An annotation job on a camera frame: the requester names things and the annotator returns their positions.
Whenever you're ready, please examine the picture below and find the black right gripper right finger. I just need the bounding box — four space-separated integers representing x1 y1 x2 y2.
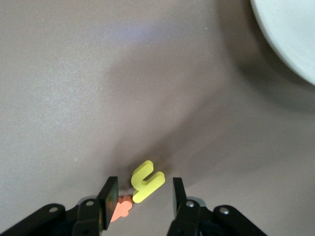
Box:
167 177 268 236

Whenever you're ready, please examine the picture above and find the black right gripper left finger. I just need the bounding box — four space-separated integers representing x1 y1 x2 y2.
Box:
0 176 119 236

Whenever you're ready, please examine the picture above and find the orange foam letter t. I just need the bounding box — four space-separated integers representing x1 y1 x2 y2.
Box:
110 194 133 223

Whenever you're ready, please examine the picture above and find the yellow foam letter h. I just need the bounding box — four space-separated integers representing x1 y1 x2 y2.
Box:
130 160 165 204

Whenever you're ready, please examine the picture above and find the brown table cover sheet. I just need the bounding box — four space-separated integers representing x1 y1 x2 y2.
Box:
0 0 315 236

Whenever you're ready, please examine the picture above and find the beige brown plate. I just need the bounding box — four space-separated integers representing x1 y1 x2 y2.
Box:
250 0 315 87

